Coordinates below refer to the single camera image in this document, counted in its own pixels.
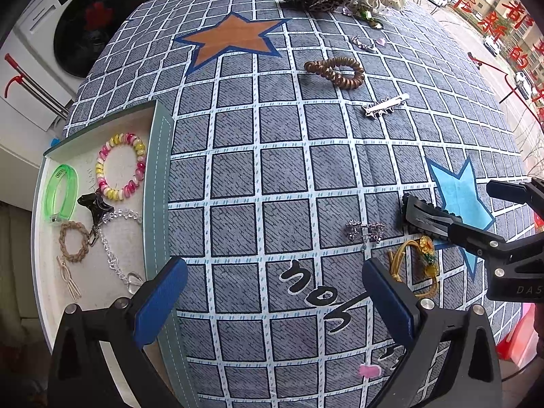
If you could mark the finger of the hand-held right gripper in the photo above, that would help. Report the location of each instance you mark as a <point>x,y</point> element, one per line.
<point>518,191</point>
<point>476,238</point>

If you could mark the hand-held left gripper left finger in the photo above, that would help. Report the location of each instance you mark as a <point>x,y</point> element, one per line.
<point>157,306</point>

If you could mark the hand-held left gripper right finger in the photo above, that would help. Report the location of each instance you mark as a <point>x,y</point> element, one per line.
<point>391,306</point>

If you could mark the small black claw clip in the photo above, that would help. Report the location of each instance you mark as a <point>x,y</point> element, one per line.
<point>95,206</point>

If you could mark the clear green bangle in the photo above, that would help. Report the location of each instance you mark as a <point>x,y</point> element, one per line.
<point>72,191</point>

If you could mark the white tray with green rim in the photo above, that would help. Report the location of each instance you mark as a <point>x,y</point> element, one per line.
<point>85,153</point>

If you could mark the red plastic item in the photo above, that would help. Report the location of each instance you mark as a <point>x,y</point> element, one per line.
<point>516,340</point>

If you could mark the small pink heart charm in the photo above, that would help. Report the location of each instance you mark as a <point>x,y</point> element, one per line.
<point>368,370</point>

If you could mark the silver star hair clip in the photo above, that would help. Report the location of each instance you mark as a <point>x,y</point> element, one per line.
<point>384,106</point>

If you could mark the grey checked star blanket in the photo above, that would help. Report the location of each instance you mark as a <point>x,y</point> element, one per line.
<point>289,157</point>

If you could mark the dark green hair clip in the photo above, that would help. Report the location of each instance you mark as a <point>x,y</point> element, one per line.
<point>367,16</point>

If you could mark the white washing machine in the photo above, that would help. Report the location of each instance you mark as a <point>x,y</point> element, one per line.
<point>100,29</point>

